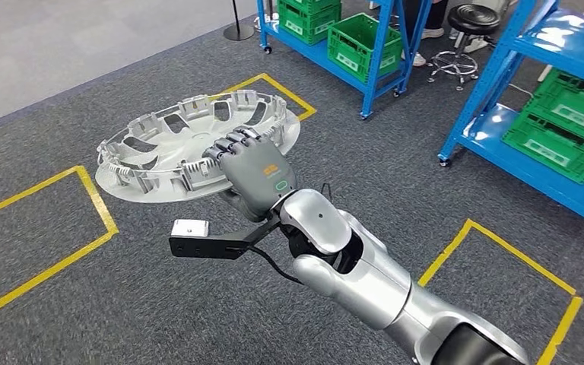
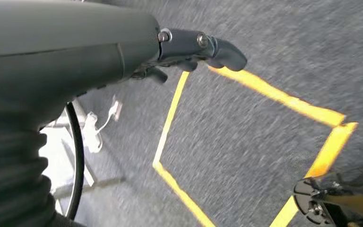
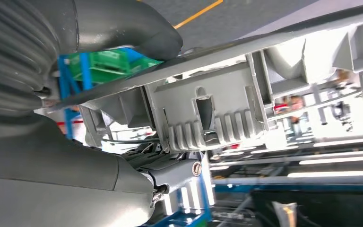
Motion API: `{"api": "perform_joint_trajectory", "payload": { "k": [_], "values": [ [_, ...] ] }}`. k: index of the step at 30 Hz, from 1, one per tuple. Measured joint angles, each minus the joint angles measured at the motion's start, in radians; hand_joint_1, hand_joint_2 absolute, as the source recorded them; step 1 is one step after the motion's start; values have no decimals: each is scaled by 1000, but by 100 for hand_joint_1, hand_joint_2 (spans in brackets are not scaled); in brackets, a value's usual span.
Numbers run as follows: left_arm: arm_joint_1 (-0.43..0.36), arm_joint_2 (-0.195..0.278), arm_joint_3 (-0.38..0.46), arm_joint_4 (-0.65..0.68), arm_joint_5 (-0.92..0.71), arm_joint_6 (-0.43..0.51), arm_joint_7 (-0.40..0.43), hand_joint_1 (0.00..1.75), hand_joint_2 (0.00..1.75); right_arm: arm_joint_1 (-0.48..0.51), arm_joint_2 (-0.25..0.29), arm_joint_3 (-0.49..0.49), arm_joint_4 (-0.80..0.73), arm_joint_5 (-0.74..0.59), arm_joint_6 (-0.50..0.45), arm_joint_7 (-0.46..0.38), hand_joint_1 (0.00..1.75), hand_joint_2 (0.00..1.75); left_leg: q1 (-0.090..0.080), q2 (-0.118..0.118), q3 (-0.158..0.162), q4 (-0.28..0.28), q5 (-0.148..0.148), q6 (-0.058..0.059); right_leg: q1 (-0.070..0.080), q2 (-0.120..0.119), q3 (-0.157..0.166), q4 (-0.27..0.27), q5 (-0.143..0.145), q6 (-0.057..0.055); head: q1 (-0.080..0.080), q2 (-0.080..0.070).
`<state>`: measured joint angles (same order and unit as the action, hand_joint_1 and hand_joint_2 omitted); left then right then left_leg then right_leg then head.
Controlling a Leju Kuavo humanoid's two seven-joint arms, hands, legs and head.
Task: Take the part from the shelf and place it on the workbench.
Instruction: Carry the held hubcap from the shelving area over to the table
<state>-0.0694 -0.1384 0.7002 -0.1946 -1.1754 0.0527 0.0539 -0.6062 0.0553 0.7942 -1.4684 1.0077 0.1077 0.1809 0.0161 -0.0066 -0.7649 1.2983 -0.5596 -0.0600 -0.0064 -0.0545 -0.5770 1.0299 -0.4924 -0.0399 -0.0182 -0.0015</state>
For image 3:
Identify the yellow floor tape square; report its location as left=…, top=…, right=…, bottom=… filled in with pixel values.
left=173, top=0, right=225, bottom=30

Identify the blue metal shelf rack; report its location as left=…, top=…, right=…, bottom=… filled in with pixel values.
left=56, top=47, right=145, bottom=140

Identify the green plastic crate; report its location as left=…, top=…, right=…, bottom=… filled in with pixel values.
left=65, top=48, right=164, bottom=85

